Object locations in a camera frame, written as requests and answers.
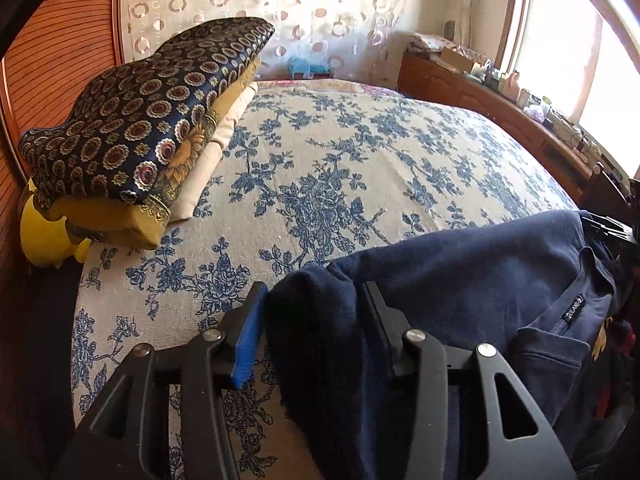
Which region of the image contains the blue floral bedsheet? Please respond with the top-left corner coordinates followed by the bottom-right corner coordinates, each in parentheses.
top-left (70, 77), bottom-right (581, 480)

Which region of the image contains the circle-patterned sheer curtain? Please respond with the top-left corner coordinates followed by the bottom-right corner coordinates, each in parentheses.
top-left (117, 0), bottom-right (426, 83)

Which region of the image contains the cream folded quilt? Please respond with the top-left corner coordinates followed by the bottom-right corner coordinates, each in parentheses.
top-left (170, 80), bottom-right (260, 223)

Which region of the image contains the yellow plush pillow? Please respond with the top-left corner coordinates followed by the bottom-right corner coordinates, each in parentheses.
top-left (20, 180), bottom-right (93, 267)

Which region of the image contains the wooden low cabinet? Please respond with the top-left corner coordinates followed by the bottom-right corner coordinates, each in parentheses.
top-left (397, 50), bottom-right (640, 211)

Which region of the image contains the wooden slatted wardrobe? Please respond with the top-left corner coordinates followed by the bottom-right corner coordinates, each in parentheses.
top-left (0, 0), bottom-right (132, 281)

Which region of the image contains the folded patterned cloth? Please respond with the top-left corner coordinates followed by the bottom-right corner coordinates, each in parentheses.
top-left (407, 31), bottom-right (451, 56)

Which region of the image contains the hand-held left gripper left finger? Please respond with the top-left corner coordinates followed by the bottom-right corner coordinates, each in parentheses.
top-left (65, 281), bottom-right (273, 480)

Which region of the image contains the dark circle-patterned cushion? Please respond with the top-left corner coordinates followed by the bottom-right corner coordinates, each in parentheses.
top-left (19, 16), bottom-right (276, 206)

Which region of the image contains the pink bottle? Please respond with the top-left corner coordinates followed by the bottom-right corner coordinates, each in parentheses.
top-left (500, 67), bottom-right (521, 101)

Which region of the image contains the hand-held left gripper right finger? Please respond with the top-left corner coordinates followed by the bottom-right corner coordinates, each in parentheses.
top-left (364, 281), bottom-right (578, 480)

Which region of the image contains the window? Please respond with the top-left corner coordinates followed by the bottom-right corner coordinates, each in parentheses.
top-left (500, 0), bottom-right (640, 181)

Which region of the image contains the blue plastic bag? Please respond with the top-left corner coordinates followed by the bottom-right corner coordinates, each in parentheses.
top-left (287, 56), bottom-right (333, 81)

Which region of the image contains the pink floral blanket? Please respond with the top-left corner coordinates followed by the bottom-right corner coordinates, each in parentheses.
top-left (260, 77), bottom-right (401, 98)

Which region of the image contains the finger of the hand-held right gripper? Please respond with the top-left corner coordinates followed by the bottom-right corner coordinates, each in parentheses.
top-left (580, 212), bottom-right (636, 261)

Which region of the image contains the navy blue t-shirt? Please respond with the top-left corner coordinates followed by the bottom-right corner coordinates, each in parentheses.
top-left (267, 209), bottom-right (640, 480)

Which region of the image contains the tangle of cables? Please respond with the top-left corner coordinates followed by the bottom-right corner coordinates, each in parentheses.
top-left (565, 125), bottom-right (601, 156)

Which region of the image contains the cardboard box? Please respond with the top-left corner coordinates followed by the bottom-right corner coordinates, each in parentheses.
top-left (440, 45), bottom-right (488, 73)

